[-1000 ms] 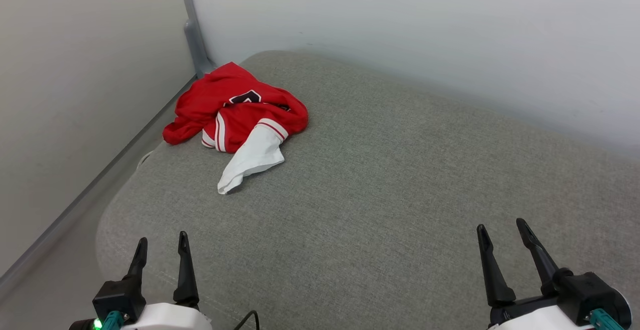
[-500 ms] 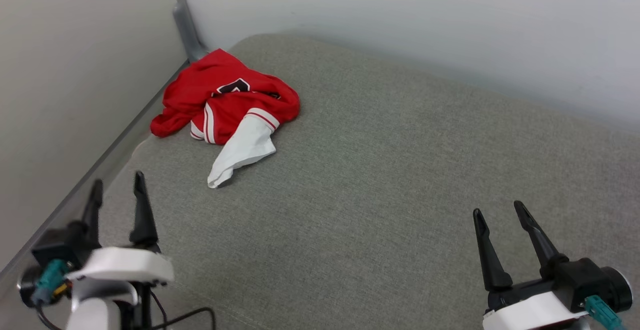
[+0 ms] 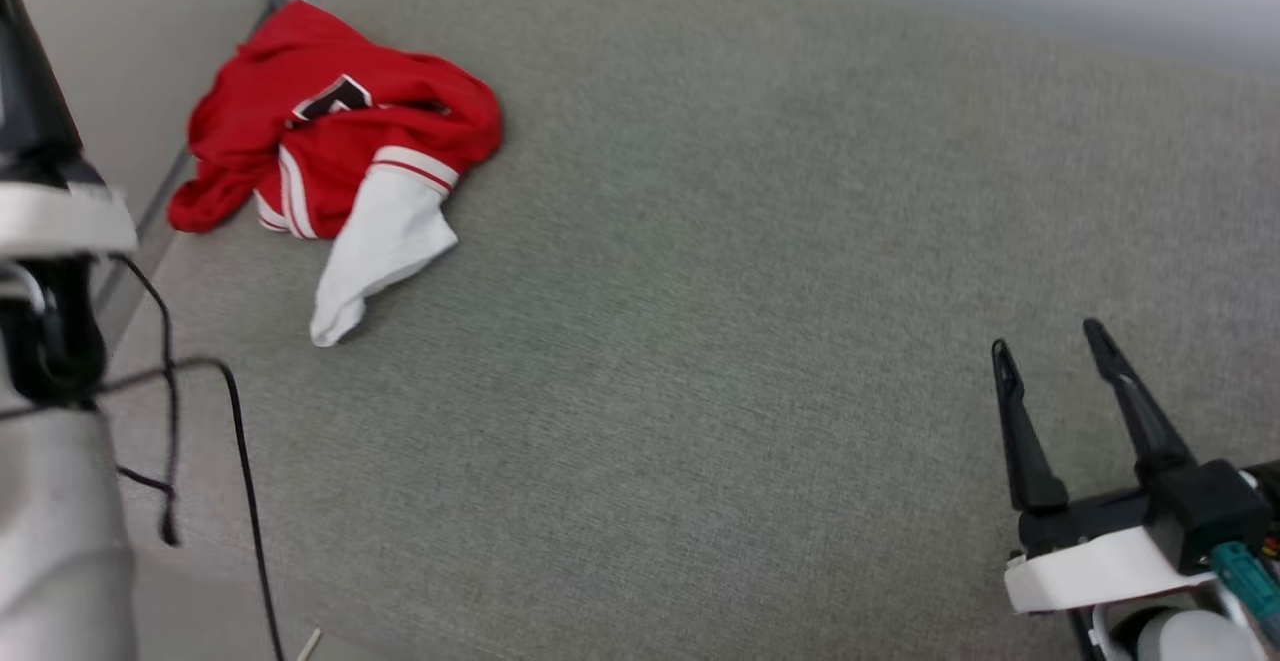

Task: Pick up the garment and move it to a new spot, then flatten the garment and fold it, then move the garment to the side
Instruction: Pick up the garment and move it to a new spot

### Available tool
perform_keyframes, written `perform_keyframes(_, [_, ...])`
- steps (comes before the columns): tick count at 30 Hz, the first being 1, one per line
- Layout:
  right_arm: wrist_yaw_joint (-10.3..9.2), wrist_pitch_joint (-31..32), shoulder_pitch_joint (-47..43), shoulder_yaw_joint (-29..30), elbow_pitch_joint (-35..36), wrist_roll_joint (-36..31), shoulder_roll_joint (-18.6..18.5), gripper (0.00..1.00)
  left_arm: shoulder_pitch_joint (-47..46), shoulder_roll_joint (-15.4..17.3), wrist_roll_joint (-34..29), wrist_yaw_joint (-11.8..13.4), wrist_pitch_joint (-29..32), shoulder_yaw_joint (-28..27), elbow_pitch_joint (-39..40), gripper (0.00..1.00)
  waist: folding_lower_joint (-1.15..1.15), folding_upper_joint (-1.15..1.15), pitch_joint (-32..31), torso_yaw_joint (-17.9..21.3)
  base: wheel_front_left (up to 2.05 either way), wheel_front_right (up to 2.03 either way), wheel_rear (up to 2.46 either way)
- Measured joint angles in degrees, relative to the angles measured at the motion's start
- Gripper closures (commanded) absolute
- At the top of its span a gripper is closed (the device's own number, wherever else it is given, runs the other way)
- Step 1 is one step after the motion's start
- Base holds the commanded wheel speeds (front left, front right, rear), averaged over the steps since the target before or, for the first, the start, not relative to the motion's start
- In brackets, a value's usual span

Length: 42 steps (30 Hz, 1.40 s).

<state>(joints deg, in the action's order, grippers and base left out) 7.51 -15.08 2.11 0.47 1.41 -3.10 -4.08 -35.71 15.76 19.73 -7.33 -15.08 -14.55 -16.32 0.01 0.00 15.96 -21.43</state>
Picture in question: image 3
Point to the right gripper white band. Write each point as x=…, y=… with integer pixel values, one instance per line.
x=1100, y=571

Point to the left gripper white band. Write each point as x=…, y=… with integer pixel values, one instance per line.
x=50, y=221

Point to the red and white basketball jersey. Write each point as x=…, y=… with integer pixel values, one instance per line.
x=240, y=91

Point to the small beige stick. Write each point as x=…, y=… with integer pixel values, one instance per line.
x=310, y=644

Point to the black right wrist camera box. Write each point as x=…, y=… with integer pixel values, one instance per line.
x=1210, y=511

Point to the teal right camera connector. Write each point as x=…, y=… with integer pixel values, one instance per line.
x=1245, y=576

